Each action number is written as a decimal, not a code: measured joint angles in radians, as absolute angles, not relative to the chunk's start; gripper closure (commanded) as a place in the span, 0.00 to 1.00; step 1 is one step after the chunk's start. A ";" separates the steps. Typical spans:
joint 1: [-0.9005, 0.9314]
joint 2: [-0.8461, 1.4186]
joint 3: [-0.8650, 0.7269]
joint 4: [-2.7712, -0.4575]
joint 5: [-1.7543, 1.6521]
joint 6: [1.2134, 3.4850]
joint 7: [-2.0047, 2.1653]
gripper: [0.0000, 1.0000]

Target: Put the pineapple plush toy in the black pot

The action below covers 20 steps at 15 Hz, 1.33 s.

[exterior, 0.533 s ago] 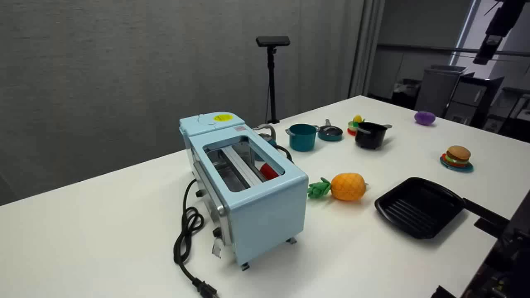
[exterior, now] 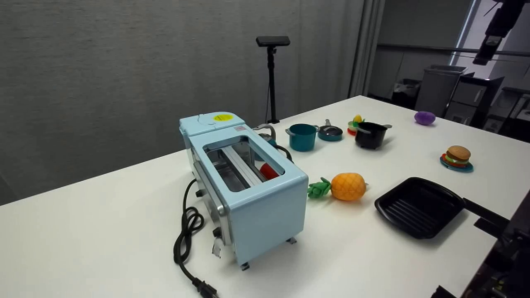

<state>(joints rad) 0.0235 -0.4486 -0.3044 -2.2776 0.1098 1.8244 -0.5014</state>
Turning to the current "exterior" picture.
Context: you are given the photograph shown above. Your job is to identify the purple toy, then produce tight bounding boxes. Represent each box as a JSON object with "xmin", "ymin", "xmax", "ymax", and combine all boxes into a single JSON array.
[{"xmin": 412, "ymin": 110, "xmax": 437, "ymax": 128}]

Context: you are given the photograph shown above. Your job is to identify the light blue toaster oven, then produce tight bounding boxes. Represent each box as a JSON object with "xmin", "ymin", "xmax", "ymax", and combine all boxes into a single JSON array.
[{"xmin": 177, "ymin": 111, "xmax": 310, "ymax": 272}]

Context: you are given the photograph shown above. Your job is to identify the grey bin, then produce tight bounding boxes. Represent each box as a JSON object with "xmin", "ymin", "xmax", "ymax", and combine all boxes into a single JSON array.
[{"xmin": 414, "ymin": 65, "xmax": 467, "ymax": 118}]

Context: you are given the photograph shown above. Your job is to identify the red item inside oven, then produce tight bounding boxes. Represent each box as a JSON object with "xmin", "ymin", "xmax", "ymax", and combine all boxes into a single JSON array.
[{"xmin": 253, "ymin": 160, "xmax": 282, "ymax": 183}]

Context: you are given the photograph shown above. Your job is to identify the toy burger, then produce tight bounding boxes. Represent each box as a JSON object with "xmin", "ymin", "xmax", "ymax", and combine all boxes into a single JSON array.
[{"xmin": 442, "ymin": 145, "xmax": 472, "ymax": 169}]

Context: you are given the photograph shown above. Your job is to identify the black table mount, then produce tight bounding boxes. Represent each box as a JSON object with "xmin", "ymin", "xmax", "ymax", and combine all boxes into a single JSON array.
[{"xmin": 429, "ymin": 189, "xmax": 530, "ymax": 298}]

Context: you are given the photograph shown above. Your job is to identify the yellow red green plush toy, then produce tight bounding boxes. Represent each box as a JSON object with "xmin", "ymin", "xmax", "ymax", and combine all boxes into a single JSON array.
[{"xmin": 346, "ymin": 115, "xmax": 366, "ymax": 138}]

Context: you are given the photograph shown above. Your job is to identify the black camera stand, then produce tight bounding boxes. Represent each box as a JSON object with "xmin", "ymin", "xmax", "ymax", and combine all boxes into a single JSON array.
[{"xmin": 265, "ymin": 45, "xmax": 282, "ymax": 126}]

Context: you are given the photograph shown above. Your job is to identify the orange pineapple plush toy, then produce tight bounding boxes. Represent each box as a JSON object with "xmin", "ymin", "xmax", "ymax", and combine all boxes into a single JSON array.
[{"xmin": 306, "ymin": 171, "xmax": 369, "ymax": 204}]

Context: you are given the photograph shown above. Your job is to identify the black grill pan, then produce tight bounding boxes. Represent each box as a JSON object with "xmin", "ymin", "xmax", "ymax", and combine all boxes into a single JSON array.
[{"xmin": 373, "ymin": 176, "xmax": 512, "ymax": 241}]

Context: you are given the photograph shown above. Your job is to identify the black power cord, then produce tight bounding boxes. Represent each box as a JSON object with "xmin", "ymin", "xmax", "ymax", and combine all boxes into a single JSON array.
[{"xmin": 172, "ymin": 178, "xmax": 220, "ymax": 298}]

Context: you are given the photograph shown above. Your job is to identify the teal toy pot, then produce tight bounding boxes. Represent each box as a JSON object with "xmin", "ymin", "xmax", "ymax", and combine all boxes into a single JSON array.
[{"xmin": 285, "ymin": 123, "xmax": 320, "ymax": 155}]

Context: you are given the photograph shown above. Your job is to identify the teal toy plate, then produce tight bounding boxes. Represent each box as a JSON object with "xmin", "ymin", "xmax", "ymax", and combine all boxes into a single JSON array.
[{"xmin": 439, "ymin": 155, "xmax": 475, "ymax": 174}]

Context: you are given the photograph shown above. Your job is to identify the teal pan with grey lid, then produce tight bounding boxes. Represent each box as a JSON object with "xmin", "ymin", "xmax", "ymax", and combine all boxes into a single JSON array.
[{"xmin": 316, "ymin": 118, "xmax": 344, "ymax": 143}]

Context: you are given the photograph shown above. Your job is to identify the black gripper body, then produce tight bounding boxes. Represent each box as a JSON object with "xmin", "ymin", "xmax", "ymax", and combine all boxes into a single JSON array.
[{"xmin": 472, "ymin": 34, "xmax": 505, "ymax": 67}]

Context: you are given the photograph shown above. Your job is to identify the black stereo camera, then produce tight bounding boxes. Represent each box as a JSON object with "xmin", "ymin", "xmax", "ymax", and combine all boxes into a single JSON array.
[{"xmin": 255, "ymin": 35, "xmax": 291, "ymax": 49}]

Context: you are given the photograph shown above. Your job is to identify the black cabinet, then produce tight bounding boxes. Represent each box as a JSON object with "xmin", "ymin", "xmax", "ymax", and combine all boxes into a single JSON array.
[{"xmin": 444, "ymin": 73, "xmax": 505, "ymax": 128}]

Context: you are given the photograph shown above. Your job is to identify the black toy pot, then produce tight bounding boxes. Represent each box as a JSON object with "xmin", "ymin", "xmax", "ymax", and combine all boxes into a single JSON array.
[{"xmin": 353, "ymin": 121, "xmax": 394, "ymax": 151}]

